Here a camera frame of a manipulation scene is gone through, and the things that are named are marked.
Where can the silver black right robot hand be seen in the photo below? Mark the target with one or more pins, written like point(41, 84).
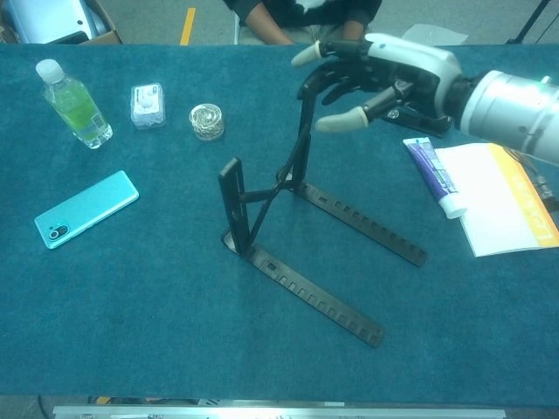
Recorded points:
point(415, 61)

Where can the black folding stand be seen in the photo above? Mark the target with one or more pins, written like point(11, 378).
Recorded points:
point(323, 305)

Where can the person's left forearm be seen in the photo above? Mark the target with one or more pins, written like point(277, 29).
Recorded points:
point(353, 28)

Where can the person's right forearm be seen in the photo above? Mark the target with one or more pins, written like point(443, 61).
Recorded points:
point(262, 26)

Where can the white paper sheet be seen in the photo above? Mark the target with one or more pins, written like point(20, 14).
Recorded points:
point(436, 32)

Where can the black stapler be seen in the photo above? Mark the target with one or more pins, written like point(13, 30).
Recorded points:
point(430, 124)

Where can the purple white tube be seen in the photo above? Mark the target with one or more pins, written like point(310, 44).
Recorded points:
point(432, 170)

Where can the seated person in black top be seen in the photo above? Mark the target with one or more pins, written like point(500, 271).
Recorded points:
point(305, 26)

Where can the black tripod leg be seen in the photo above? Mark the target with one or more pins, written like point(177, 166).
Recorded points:
point(530, 22)

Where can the white yellow booklet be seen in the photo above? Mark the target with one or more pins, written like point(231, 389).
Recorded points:
point(489, 205)

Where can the round clear paperclip container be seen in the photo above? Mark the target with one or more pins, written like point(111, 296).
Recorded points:
point(207, 122)

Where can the yellow floor tape strip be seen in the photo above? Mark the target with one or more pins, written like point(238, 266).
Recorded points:
point(188, 26)

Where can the clear box purple print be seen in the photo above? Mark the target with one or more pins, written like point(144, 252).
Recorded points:
point(148, 107)

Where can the brown cardboard box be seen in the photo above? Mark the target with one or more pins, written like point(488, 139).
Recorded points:
point(108, 36)

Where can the clear bottle green label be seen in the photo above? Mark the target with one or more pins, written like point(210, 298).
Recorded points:
point(74, 105)

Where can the turquoise smartphone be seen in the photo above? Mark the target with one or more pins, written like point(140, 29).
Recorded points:
point(87, 209)

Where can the white grey device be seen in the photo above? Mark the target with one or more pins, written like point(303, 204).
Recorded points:
point(48, 17)

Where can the teal table cloth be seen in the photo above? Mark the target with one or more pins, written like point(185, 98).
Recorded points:
point(131, 305)

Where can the small yellow object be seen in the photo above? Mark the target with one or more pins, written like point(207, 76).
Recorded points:
point(101, 400)

